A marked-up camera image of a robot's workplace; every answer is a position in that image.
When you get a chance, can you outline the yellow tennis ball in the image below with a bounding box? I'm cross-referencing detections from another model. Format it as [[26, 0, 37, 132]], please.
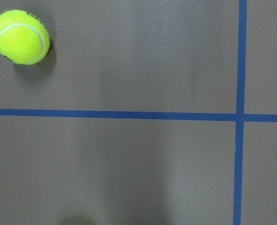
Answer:
[[0, 9, 51, 65]]

